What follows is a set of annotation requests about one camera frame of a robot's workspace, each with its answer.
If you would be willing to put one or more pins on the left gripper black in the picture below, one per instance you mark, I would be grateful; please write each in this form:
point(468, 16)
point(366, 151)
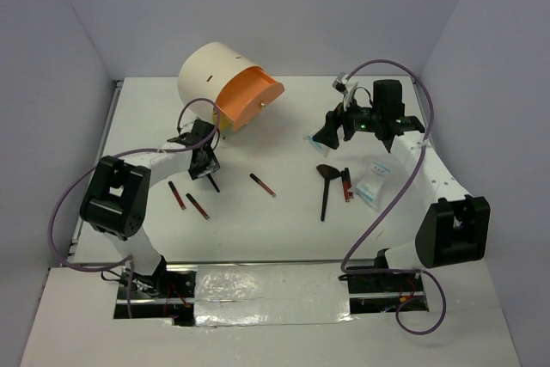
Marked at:
point(212, 165)

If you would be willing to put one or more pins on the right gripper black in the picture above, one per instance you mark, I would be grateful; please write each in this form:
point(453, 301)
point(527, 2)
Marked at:
point(327, 135)

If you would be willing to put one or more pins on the cotton pad pack teal label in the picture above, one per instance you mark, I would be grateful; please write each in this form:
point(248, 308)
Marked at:
point(320, 148)

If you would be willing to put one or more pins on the cream round drawer organizer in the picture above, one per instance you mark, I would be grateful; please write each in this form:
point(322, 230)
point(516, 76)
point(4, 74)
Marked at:
point(240, 88)

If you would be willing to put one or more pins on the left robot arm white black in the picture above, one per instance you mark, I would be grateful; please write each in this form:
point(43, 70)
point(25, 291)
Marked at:
point(117, 196)

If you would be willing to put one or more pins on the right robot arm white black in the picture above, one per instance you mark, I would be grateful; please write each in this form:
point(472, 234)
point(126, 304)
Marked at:
point(454, 229)

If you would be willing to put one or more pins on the red lip gloss centre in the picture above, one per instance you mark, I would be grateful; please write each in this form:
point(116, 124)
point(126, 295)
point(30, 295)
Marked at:
point(262, 184)

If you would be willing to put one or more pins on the red lip gloss right pair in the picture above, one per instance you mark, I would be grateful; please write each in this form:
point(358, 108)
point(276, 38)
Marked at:
point(344, 185)

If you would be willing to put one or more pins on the silver foil tape sheet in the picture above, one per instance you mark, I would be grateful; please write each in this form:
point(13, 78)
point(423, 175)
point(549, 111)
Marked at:
point(265, 295)

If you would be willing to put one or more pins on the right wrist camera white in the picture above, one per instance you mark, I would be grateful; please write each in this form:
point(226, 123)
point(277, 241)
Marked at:
point(346, 87)

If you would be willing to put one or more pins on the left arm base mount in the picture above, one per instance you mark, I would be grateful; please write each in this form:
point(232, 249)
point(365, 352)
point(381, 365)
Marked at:
point(165, 294)

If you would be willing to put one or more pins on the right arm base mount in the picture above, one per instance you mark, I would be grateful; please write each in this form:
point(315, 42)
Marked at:
point(375, 293)

